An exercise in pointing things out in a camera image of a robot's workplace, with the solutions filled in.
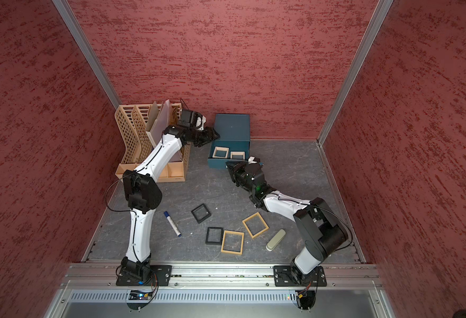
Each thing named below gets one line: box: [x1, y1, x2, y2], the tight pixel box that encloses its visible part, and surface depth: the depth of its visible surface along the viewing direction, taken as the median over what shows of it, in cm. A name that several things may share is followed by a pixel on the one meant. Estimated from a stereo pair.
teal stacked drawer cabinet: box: [207, 113, 251, 169], surface depth 96 cm
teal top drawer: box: [207, 139, 251, 169], surface depth 95 cm
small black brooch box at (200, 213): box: [190, 203, 212, 224], surface depth 92 cm
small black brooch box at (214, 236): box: [205, 226, 224, 246], surface depth 85 cm
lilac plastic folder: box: [145, 99, 172, 148], surface depth 89 cm
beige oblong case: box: [266, 228, 287, 252], surface depth 83 cm
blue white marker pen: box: [163, 210, 182, 238], surface depth 89 cm
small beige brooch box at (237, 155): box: [230, 151, 245, 161], surface depth 94 cm
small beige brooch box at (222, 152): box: [211, 146, 230, 159], surface depth 96 cm
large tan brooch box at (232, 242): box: [220, 229, 245, 256], surface depth 83 cm
